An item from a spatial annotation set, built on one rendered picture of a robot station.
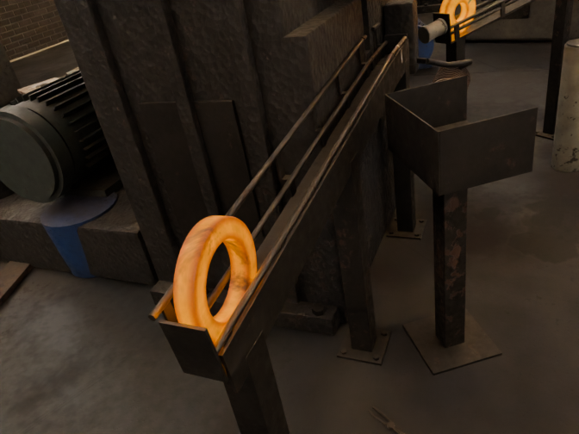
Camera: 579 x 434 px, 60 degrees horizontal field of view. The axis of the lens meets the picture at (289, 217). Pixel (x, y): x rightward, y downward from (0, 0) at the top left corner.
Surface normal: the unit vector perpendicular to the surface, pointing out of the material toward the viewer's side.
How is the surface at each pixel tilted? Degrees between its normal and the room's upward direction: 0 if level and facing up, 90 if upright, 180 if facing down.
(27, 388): 0
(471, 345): 0
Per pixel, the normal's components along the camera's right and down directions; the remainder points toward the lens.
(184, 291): -0.39, 0.07
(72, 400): -0.16, -0.85
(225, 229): 0.92, 0.05
